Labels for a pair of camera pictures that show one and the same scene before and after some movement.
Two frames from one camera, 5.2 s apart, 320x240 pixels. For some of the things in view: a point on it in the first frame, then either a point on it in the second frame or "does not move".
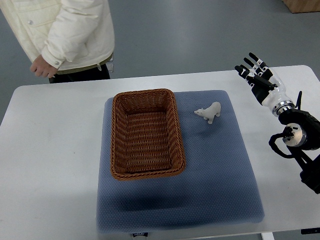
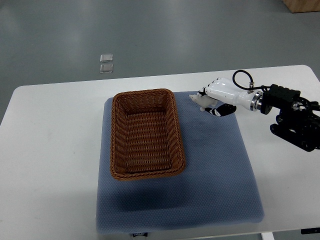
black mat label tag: x=140 y=234 does not move
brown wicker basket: x=146 y=140 does not move
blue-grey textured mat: x=217 y=189 does not move
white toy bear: x=209 y=113 to x=203 y=101
